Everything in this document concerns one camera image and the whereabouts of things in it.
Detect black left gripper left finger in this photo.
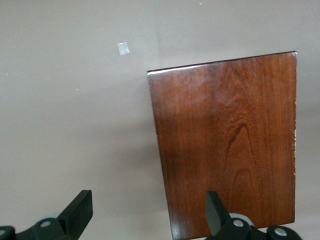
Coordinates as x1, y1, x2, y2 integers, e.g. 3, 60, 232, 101
14, 189, 94, 240

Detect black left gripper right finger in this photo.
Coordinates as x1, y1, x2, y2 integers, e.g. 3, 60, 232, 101
204, 190, 268, 240

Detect dark brown wooden cabinet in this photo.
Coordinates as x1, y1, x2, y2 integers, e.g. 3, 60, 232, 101
146, 51, 298, 240

